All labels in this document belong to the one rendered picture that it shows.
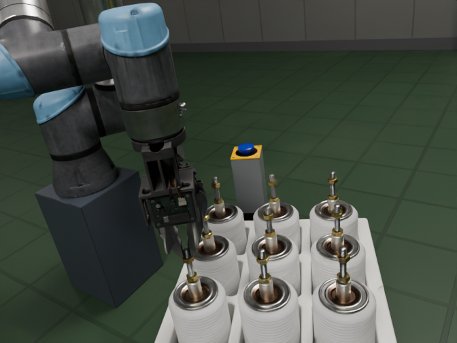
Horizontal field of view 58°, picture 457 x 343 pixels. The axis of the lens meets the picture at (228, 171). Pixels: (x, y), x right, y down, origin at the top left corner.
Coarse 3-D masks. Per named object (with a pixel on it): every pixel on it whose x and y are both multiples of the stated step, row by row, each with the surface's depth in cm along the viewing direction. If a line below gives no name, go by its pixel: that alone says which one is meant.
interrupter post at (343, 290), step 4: (336, 280) 62; (336, 284) 62; (340, 284) 61; (344, 284) 61; (348, 284) 61; (336, 288) 62; (340, 288) 61; (344, 288) 61; (348, 288) 61; (336, 292) 63; (340, 292) 62; (344, 292) 62; (348, 292) 62; (340, 296) 62; (344, 296) 62; (348, 296) 62; (344, 300) 62
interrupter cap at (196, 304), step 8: (184, 280) 71; (200, 280) 70; (208, 280) 70; (176, 288) 69; (184, 288) 69; (208, 288) 68; (216, 288) 68; (176, 296) 68; (184, 296) 68; (208, 296) 67; (216, 296) 66; (176, 304) 66; (184, 304) 66; (192, 304) 65; (200, 304) 65; (208, 304) 65
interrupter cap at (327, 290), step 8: (328, 280) 66; (352, 280) 65; (320, 288) 65; (328, 288) 65; (352, 288) 64; (360, 288) 64; (320, 296) 63; (328, 296) 63; (336, 296) 63; (352, 296) 63; (360, 296) 62; (368, 296) 62; (328, 304) 62; (336, 304) 61; (344, 304) 61; (352, 304) 61; (360, 304) 61; (336, 312) 60; (344, 312) 60; (352, 312) 60
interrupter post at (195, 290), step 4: (196, 280) 66; (188, 284) 66; (192, 284) 66; (196, 284) 66; (200, 284) 67; (188, 288) 66; (192, 288) 66; (196, 288) 66; (200, 288) 67; (192, 292) 66; (196, 292) 66; (200, 292) 67; (192, 296) 67; (196, 296) 67; (200, 296) 67
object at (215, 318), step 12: (216, 300) 66; (180, 312) 65; (192, 312) 64; (204, 312) 64; (216, 312) 65; (228, 312) 70; (180, 324) 66; (192, 324) 65; (204, 324) 65; (216, 324) 66; (228, 324) 70; (180, 336) 68; (192, 336) 66; (204, 336) 66; (216, 336) 67; (228, 336) 70
